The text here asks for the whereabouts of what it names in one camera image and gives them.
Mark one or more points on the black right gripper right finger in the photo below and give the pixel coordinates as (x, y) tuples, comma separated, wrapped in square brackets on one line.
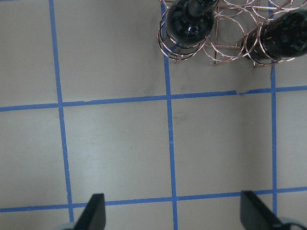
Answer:
[(255, 215)]

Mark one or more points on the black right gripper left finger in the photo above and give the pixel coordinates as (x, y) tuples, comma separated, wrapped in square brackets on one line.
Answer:
[(93, 216)]

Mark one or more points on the dark wine bottle far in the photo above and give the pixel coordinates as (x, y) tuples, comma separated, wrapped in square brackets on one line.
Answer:
[(283, 37)]

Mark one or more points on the dark wine bottle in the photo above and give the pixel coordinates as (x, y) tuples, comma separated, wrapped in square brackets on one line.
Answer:
[(283, 37), (189, 22)]

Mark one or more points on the dark wine bottle near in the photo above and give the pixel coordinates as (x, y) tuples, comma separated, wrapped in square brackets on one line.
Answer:
[(189, 22)]

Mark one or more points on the copper wire wine basket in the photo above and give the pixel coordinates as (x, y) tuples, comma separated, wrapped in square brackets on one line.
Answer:
[(233, 21)]

